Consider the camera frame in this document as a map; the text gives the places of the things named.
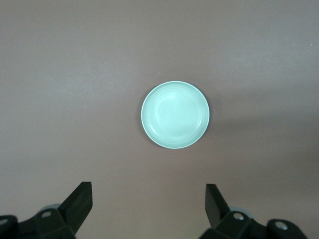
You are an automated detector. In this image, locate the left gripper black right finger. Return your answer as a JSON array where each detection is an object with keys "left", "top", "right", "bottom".
[{"left": 199, "top": 183, "right": 306, "bottom": 239}]

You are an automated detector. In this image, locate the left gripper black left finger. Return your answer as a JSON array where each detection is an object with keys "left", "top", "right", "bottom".
[{"left": 0, "top": 181, "right": 93, "bottom": 239}]

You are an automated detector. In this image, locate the mint green round plate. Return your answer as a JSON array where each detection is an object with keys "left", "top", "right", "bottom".
[{"left": 141, "top": 80, "right": 210, "bottom": 150}]

